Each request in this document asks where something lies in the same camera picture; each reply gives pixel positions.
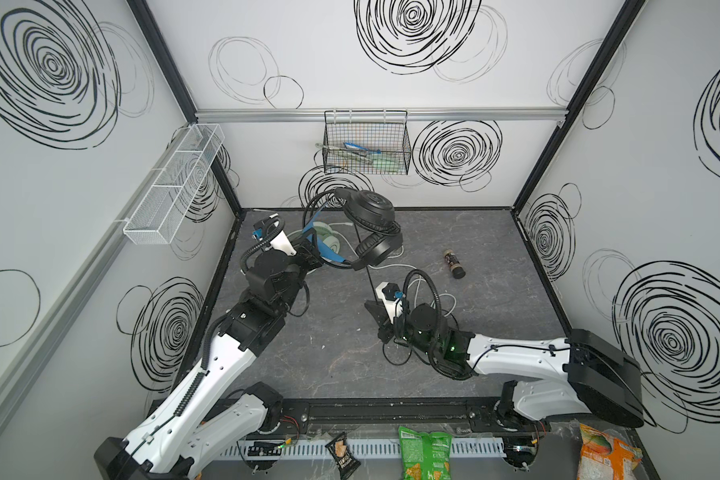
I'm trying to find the black blue headphones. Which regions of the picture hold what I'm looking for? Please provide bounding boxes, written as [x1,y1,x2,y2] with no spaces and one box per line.
[302,187,403,282]

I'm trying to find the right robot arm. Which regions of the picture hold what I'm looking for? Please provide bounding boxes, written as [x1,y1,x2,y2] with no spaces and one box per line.
[365,269,646,429]

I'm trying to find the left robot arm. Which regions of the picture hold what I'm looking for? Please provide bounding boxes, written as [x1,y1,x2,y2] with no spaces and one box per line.
[94,215,321,479]

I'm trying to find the mint green headphones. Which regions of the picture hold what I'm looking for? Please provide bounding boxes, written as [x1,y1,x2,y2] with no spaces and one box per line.
[286,221,458,317]

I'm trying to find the small brown bottle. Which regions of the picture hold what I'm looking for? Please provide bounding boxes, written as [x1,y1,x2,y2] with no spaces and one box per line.
[444,250,466,279]

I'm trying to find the green chips bag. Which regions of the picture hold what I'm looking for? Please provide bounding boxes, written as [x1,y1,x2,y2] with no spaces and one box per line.
[398,426,453,480]

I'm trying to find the small dark snack packet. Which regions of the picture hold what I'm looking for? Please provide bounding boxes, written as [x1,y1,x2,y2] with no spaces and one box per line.
[325,432,361,480]

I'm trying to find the orange snack bag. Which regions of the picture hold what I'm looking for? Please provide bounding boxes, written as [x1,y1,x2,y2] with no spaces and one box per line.
[577,424,643,480]

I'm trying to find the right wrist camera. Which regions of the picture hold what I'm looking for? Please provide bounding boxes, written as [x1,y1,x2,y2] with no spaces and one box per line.
[375,282,404,323]

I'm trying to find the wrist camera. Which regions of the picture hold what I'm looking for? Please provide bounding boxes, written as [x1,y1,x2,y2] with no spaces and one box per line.
[252,213,296,257]
[375,282,404,323]

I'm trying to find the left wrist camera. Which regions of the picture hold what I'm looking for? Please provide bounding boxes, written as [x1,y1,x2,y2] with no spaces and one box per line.
[252,213,296,257]

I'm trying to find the black mounting rail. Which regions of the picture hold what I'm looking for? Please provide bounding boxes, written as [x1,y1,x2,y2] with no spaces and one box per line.
[280,397,506,434]

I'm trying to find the black wire basket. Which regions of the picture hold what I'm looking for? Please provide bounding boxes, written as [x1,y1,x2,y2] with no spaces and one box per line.
[317,109,412,176]

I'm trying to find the white wire shelf basket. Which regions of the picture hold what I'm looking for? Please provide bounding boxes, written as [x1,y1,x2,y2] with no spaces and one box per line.
[123,123,224,246]

